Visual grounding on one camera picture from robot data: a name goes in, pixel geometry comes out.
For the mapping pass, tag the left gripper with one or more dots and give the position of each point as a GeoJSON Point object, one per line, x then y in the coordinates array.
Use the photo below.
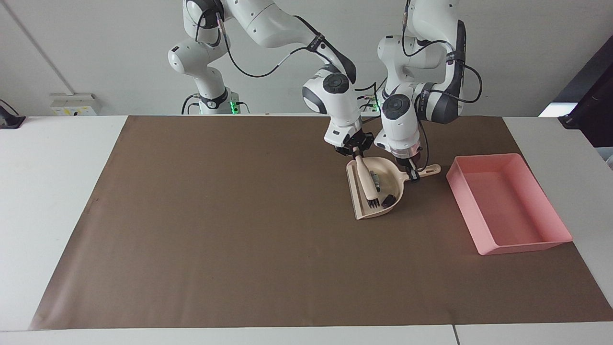
{"type": "Point", "coordinates": [412, 163]}

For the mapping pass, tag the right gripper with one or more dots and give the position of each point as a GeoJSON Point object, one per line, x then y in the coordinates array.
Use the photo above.
{"type": "Point", "coordinates": [357, 140]}

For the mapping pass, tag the beige plastic dustpan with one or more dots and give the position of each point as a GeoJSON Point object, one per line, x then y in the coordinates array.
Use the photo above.
{"type": "Point", "coordinates": [391, 178]}

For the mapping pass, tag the beige brush with black bristles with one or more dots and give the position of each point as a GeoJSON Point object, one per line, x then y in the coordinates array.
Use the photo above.
{"type": "Point", "coordinates": [366, 179]}

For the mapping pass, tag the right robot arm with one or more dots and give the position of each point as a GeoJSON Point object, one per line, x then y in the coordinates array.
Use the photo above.
{"type": "Point", "coordinates": [268, 24]}

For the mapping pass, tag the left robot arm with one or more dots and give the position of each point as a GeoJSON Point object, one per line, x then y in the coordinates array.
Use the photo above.
{"type": "Point", "coordinates": [431, 28]}

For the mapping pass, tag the grey e-waste chip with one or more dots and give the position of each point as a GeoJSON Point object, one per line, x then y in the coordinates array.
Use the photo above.
{"type": "Point", "coordinates": [375, 183]}

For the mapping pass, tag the dark brown e-waste piece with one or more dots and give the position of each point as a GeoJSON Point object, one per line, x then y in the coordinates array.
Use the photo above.
{"type": "Point", "coordinates": [388, 201]}

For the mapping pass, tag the pink plastic bin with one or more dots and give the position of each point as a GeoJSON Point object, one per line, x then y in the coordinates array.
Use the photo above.
{"type": "Point", "coordinates": [507, 206]}

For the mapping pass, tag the black stand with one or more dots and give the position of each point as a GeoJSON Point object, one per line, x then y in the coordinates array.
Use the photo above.
{"type": "Point", "coordinates": [591, 105]}
{"type": "Point", "coordinates": [8, 120]}

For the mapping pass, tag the white wall socket box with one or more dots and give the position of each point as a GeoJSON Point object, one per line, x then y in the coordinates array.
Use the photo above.
{"type": "Point", "coordinates": [74, 105]}

